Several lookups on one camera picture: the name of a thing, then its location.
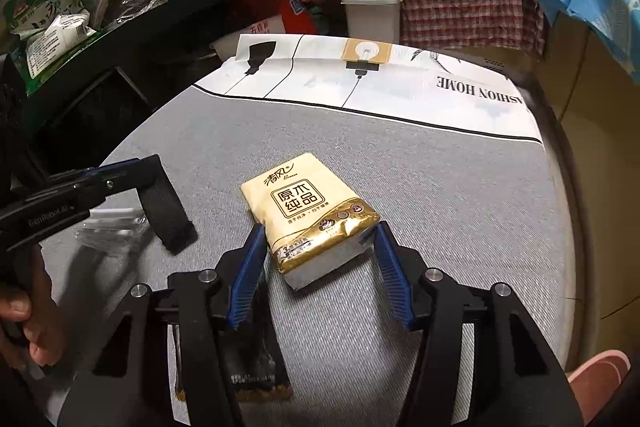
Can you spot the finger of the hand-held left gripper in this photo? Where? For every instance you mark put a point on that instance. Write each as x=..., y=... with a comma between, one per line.
x=125, y=182
x=95, y=172

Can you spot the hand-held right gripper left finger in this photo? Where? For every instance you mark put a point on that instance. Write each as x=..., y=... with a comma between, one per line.
x=245, y=282

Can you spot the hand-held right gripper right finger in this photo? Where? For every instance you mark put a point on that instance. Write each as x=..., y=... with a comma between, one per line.
x=395, y=277

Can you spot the cream gold tissue packet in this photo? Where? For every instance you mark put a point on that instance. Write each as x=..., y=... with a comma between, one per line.
x=300, y=207

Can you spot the white plastic trash bin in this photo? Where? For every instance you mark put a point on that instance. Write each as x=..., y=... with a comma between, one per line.
x=372, y=17

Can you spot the person's left hand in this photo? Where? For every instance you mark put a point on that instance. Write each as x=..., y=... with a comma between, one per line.
x=40, y=332

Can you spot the white straws in clear wrapper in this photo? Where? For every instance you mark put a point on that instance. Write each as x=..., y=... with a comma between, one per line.
x=112, y=227

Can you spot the black foil packet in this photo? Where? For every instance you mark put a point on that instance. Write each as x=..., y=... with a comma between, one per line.
x=250, y=367

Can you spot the green white printed food packet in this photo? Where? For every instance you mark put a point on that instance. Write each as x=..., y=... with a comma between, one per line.
x=55, y=47

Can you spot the green white rice bag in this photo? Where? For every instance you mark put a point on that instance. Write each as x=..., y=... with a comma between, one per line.
x=40, y=7

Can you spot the black shelf rack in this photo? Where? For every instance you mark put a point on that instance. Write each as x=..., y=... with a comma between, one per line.
x=190, y=12

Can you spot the pink slipper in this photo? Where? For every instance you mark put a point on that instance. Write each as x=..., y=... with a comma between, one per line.
x=600, y=377

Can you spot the red orange plastic bag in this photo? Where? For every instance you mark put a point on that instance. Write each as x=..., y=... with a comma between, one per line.
x=305, y=2

